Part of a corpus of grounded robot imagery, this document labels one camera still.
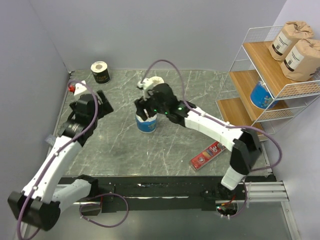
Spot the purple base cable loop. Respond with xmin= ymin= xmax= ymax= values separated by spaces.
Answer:
xmin=79 ymin=193 xmax=130 ymax=228

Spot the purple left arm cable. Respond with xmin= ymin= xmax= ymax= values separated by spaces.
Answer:
xmin=16 ymin=79 xmax=99 ymax=240

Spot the black wrapped roll,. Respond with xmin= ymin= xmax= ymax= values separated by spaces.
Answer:
xmin=150 ymin=76 xmax=164 ymax=86
xmin=90 ymin=61 xmax=111 ymax=85

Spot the brown paper roll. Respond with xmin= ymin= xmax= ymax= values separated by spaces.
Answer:
xmin=280 ymin=38 xmax=320 ymax=82
xmin=268 ymin=20 xmax=314 ymax=62

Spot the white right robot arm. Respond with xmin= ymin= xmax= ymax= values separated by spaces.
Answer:
xmin=134 ymin=79 xmax=262 ymax=200

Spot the black wrapped roll, back left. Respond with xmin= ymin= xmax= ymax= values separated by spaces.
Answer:
xmin=90 ymin=61 xmax=111 ymax=85

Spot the white wire wooden shelf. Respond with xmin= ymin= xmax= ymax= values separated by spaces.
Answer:
xmin=216 ymin=26 xmax=320 ymax=135

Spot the red toothpaste box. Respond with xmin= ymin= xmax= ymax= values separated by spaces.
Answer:
xmin=189 ymin=141 xmax=226 ymax=172

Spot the blue roll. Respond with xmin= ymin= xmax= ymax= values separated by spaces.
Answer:
xmin=135 ymin=115 xmax=157 ymax=134
xmin=250 ymin=80 xmax=278 ymax=110

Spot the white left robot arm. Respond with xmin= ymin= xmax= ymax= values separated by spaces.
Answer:
xmin=7 ymin=90 xmax=114 ymax=231

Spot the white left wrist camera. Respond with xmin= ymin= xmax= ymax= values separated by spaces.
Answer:
xmin=69 ymin=80 xmax=90 ymax=100

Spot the black wrapped roll, centre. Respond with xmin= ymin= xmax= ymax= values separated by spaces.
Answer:
xmin=150 ymin=76 xmax=164 ymax=86

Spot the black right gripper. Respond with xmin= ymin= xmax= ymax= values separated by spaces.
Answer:
xmin=134 ymin=90 xmax=168 ymax=122

